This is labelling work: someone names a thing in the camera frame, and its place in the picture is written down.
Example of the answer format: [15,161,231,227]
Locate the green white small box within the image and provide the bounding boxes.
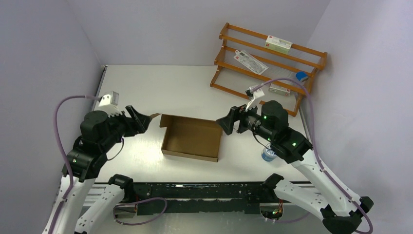
[264,35,293,54]

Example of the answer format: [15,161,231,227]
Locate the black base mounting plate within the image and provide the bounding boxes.
[122,182,280,215]

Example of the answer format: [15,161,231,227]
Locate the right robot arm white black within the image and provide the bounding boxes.
[216,100,374,234]

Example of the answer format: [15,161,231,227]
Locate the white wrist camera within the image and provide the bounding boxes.
[245,85,265,111]
[97,91,124,117]

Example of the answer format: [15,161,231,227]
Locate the orange wooden shelf rack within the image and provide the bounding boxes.
[210,22,328,117]

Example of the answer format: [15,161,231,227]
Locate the blue white eraser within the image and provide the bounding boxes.
[295,71,309,82]

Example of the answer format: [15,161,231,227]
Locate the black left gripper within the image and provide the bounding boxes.
[101,104,152,151]

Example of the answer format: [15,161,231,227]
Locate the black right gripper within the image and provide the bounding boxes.
[216,98,275,142]

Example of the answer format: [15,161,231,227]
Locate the brown cardboard box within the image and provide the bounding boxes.
[150,113,223,162]

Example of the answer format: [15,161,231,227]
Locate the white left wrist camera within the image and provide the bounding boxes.
[97,91,124,117]

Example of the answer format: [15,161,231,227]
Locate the small white box lower shelf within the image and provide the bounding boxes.
[269,83,291,97]

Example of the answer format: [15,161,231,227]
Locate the aluminium frame rails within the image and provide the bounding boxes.
[43,182,347,234]

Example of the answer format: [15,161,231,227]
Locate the clear plastic packaged item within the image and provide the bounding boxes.
[234,50,268,75]

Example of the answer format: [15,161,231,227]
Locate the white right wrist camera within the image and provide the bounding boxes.
[245,85,265,111]

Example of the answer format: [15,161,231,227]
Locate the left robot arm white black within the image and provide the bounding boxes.
[43,105,152,234]

